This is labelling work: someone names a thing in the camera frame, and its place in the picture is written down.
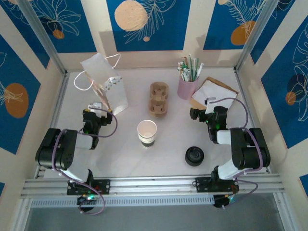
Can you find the animal print paper gift bag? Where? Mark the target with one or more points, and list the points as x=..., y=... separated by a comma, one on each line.
x=115, y=93

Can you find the brown pulp cup carrier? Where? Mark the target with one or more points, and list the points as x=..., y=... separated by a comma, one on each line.
x=158, y=99

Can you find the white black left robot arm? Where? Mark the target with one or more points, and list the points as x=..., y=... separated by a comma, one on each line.
x=84, y=140

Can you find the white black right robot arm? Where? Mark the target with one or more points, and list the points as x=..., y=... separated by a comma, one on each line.
x=250, y=149

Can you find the white napkin stack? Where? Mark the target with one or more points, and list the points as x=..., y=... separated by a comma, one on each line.
x=214, y=92

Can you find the white napkins on tray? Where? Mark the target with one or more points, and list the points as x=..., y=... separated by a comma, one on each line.
x=223, y=86

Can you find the pink straw holder cup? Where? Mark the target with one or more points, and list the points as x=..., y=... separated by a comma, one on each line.
x=186, y=90

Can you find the black plastic cup lid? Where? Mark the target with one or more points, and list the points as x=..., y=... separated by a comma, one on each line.
x=194, y=156

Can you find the brown wooden stirrer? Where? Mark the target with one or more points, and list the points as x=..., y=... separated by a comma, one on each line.
x=185, y=59

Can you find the black controller board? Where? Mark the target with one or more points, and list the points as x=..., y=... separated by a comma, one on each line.
x=220, y=202
x=86, y=199

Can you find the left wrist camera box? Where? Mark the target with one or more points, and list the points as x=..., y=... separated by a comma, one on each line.
x=95, y=105

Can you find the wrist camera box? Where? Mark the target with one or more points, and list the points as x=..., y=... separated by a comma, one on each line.
x=210, y=100
x=95, y=105

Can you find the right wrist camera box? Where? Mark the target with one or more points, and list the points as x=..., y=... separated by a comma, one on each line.
x=210, y=100

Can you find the aluminium table side rail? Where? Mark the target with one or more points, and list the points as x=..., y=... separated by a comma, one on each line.
x=57, y=108
x=243, y=91

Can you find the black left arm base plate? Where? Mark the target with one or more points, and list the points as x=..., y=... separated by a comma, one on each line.
x=103, y=186

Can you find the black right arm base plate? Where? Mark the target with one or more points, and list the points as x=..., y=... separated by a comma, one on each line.
x=203, y=184

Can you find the aluminium frame post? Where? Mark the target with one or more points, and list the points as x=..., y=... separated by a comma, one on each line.
x=262, y=31
x=43, y=38

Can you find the aluminium mounting rail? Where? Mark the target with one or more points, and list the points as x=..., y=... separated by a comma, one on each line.
x=154, y=186

